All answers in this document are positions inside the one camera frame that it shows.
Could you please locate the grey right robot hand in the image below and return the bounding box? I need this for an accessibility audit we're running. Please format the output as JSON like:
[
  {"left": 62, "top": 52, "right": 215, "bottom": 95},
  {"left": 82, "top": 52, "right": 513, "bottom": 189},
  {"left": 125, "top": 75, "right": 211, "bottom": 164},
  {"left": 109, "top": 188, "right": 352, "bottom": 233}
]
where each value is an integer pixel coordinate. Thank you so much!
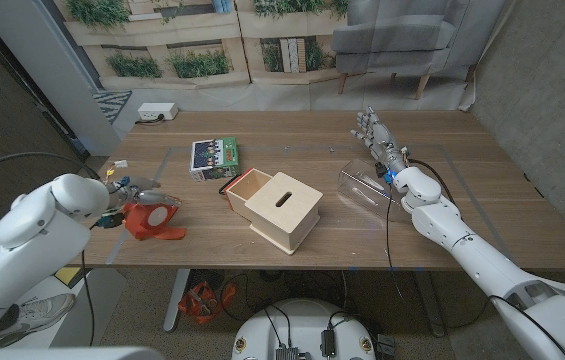
[{"left": 350, "top": 105, "right": 408, "bottom": 174}]

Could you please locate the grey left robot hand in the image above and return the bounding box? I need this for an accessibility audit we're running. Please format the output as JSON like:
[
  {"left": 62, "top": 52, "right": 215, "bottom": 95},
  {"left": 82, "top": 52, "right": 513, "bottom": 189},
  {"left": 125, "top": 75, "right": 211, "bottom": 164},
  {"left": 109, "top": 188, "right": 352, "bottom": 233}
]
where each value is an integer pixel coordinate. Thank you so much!
[{"left": 107, "top": 175, "right": 182, "bottom": 217}]

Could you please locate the orange ribbon spool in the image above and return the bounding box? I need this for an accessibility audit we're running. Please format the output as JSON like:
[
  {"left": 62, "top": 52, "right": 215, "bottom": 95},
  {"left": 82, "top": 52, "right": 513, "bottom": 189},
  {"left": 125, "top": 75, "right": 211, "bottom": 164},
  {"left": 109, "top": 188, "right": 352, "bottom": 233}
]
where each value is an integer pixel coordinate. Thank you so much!
[{"left": 121, "top": 199, "right": 187, "bottom": 242}]

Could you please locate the clear plastic clamshell container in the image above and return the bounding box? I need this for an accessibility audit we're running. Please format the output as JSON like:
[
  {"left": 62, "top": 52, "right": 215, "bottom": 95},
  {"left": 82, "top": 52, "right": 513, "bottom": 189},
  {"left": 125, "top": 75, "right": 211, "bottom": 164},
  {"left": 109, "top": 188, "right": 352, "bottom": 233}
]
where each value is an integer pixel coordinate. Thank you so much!
[{"left": 337, "top": 158, "right": 413, "bottom": 224}]

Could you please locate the wooden drawer box with slot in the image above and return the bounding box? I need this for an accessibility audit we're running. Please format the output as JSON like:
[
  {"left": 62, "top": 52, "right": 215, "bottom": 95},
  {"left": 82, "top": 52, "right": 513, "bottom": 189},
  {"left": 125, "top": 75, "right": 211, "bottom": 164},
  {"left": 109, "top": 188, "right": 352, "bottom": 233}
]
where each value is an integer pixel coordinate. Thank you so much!
[{"left": 224, "top": 167, "right": 324, "bottom": 256}]

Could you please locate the white power strip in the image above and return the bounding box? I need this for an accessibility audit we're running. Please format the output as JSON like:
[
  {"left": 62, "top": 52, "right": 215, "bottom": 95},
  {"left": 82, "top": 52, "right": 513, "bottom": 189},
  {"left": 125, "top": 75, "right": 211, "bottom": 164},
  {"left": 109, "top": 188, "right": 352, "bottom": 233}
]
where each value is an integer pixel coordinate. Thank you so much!
[{"left": 137, "top": 102, "right": 180, "bottom": 122}]

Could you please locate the green Peanuts puzzle box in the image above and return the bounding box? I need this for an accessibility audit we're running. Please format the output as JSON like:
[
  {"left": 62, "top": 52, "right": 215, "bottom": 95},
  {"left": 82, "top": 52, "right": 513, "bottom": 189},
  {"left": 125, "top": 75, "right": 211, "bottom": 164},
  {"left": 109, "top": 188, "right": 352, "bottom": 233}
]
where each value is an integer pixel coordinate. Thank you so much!
[{"left": 189, "top": 136, "right": 241, "bottom": 182}]

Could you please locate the yellow floor pad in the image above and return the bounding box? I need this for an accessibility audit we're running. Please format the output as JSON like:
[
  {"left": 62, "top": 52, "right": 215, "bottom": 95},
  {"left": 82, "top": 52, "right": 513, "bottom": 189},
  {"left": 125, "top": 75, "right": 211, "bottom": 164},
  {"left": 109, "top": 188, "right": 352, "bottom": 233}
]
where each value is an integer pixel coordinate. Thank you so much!
[{"left": 54, "top": 266, "right": 83, "bottom": 289}]

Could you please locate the white table leg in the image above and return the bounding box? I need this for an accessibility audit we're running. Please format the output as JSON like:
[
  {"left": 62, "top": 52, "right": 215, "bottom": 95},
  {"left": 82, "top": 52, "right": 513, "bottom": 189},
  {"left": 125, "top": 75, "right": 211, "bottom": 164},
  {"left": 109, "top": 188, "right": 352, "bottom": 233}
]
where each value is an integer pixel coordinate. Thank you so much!
[{"left": 162, "top": 268, "right": 192, "bottom": 333}]

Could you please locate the orange tool under table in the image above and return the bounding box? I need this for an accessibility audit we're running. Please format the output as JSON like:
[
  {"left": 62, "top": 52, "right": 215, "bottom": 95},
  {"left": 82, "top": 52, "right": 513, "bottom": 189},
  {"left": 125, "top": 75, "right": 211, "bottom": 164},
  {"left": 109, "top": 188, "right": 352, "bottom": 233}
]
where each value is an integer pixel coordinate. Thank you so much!
[{"left": 177, "top": 280, "right": 237, "bottom": 325}]

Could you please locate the printed garden armchair backdrop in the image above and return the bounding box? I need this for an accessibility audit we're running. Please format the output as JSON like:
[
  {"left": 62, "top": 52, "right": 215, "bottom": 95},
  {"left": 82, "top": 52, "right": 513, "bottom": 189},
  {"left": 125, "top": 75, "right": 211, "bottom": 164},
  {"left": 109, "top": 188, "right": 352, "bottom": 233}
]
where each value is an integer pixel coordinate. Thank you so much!
[{"left": 51, "top": 0, "right": 506, "bottom": 112}]

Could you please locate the grey sneaker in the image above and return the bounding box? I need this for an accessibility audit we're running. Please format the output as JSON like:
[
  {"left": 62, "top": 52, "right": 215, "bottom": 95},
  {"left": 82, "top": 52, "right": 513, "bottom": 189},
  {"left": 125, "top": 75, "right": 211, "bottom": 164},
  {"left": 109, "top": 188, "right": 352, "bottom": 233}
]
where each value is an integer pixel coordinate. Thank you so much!
[{"left": 0, "top": 293, "right": 77, "bottom": 350}]

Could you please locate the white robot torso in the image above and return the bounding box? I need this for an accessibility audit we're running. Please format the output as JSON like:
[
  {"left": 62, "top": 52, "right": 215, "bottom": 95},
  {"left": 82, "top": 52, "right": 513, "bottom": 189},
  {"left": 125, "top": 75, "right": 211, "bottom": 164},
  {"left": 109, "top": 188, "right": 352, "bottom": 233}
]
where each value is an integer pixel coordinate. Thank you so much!
[{"left": 230, "top": 298, "right": 377, "bottom": 360}]

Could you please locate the black adapter on torso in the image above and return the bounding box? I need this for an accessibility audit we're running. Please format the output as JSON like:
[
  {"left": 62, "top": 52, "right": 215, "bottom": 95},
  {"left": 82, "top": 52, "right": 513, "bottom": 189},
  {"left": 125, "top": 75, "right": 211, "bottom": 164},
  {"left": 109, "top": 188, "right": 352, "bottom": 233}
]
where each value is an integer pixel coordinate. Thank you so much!
[{"left": 320, "top": 328, "right": 337, "bottom": 359}]

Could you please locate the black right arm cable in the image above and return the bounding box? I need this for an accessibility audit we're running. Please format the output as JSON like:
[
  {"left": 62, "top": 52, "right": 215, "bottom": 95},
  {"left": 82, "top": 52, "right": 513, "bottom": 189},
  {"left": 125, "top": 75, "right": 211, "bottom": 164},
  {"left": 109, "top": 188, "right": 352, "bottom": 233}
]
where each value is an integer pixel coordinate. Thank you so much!
[{"left": 384, "top": 158, "right": 565, "bottom": 356}]

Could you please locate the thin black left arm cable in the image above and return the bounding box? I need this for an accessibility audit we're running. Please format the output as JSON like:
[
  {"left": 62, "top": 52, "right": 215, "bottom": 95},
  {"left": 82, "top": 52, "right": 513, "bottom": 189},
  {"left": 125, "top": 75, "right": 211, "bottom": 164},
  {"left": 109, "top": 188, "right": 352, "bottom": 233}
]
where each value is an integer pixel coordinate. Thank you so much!
[{"left": 80, "top": 248, "right": 96, "bottom": 347}]

